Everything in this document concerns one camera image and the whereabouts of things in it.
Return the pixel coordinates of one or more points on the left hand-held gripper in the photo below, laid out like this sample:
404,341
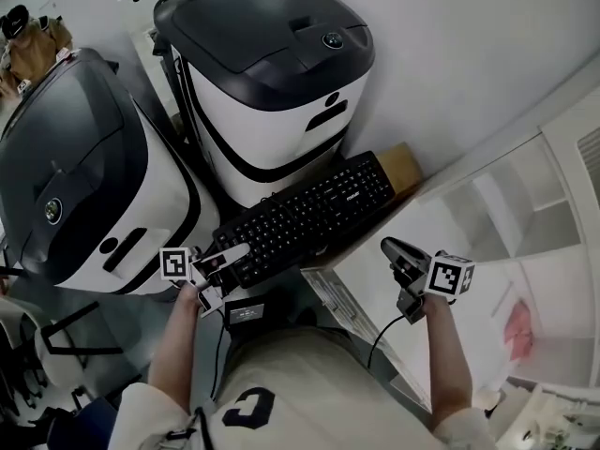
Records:
174,264

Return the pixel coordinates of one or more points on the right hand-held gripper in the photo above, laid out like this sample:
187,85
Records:
450,277

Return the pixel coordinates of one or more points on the black keyboard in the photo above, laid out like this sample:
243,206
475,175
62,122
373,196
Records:
304,214

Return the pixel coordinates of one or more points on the person's left forearm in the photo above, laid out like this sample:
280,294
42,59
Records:
175,345

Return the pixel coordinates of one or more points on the person's right forearm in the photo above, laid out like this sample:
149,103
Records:
447,359

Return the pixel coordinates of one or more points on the black box with display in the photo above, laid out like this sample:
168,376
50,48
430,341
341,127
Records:
244,314

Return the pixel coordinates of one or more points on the brown cardboard box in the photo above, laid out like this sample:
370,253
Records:
398,167

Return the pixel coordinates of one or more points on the white robot with black lid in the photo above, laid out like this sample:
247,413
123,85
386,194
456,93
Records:
154,195
272,110

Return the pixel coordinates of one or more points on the person's beige shirt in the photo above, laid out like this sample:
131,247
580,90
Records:
304,382

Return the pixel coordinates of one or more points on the cream mug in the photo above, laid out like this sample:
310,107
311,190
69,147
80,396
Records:
488,399

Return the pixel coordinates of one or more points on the white carved dressing table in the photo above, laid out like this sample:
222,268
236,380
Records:
553,420

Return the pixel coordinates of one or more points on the white chair black frame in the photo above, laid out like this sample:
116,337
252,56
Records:
51,359

